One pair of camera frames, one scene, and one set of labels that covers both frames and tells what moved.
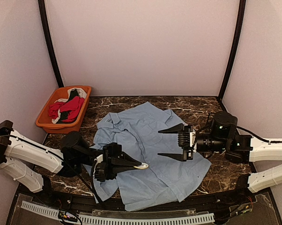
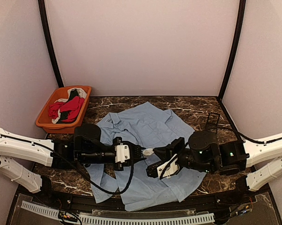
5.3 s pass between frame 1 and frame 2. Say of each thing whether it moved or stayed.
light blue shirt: stayed
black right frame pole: stayed
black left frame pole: stayed
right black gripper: moved
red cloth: stayed
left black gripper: moved
